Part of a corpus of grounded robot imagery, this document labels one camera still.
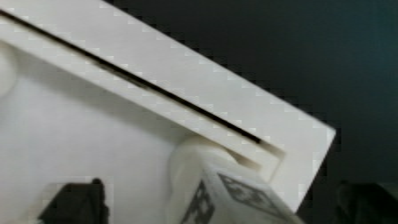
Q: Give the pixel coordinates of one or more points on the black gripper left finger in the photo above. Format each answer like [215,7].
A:
[76,206]

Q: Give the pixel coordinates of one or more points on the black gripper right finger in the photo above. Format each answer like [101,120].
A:
[366,203]

